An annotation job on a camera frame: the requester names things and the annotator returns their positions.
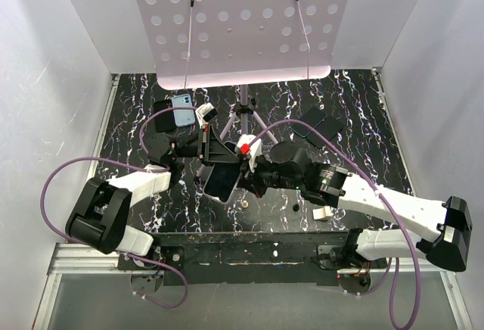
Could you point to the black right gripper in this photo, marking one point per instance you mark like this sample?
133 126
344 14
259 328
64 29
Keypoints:
250 181

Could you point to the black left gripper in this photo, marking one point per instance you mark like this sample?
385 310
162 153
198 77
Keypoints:
215 151

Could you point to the black device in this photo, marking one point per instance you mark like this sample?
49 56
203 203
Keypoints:
225 174

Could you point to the light blue phone case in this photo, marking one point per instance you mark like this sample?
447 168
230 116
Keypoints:
183 114

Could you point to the black smartphone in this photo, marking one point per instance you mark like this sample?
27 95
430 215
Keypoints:
312 117

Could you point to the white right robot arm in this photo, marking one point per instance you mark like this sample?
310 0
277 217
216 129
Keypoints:
437 231

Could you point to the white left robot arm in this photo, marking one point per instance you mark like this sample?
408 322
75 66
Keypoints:
100 215

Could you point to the black phone beside blue case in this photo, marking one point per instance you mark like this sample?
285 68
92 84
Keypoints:
164 122

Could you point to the black phone case on table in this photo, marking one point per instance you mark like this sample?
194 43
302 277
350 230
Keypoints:
329 128

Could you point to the small white beige block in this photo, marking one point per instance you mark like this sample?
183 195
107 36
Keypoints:
322 214

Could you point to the white perforated music stand desk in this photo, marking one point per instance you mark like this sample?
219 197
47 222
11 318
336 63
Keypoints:
207 43

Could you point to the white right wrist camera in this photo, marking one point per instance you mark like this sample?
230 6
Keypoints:
249 147

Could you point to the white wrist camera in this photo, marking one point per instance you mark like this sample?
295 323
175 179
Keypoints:
249 147
205 113

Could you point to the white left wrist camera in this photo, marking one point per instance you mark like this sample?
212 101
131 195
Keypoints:
205 113

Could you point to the black metal base plate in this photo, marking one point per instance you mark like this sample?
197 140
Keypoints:
262 257

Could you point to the aluminium frame rail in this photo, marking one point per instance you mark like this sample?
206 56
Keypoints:
73 257

